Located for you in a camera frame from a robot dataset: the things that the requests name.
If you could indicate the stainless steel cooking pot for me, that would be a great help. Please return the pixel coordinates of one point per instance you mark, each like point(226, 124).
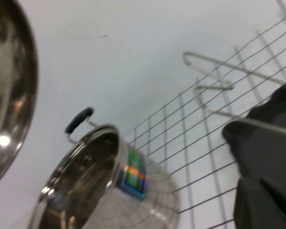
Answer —
point(85, 179)

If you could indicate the white black grid tablecloth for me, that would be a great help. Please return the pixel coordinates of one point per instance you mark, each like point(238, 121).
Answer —
point(205, 143)

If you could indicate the black plastic drip tray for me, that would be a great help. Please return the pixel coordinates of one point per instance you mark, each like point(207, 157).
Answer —
point(264, 155)

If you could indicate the steel pot lid black knob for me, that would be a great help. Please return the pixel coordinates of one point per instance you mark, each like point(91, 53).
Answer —
point(12, 95)

